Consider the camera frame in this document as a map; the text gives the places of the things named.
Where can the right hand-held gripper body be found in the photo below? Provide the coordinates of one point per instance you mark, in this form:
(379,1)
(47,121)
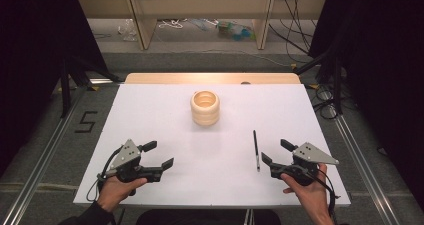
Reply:
(311,155)

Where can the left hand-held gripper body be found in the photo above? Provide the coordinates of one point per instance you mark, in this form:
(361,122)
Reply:
(128,153)

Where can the black pen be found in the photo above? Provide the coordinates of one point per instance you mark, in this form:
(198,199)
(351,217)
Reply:
(256,150)

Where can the ribbed wooden pen holder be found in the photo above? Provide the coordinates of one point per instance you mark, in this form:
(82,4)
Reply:
(205,113)

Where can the person's left hand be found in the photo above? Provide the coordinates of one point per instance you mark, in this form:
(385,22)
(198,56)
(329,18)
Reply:
(115,190)

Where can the person's right hand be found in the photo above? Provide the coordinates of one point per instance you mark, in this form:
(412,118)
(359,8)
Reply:
(313,196)

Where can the white table board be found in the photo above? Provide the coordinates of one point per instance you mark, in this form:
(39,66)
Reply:
(206,171)

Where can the black metal stand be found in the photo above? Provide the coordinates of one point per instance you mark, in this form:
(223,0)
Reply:
(337,85)
(65,88)

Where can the black curtain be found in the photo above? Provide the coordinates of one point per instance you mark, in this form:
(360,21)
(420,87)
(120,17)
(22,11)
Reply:
(30,51)
(383,68)

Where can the clear plastic bag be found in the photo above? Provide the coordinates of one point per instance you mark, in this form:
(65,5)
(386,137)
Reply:
(127,30)

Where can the colourful plastic packet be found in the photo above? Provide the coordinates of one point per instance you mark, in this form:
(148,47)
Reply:
(235,31)

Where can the light wooden shelf unit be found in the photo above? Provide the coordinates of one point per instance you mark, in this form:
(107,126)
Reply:
(200,5)

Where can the aluminium floor rail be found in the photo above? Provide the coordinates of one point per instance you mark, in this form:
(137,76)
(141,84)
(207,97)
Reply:
(36,178)
(363,165)

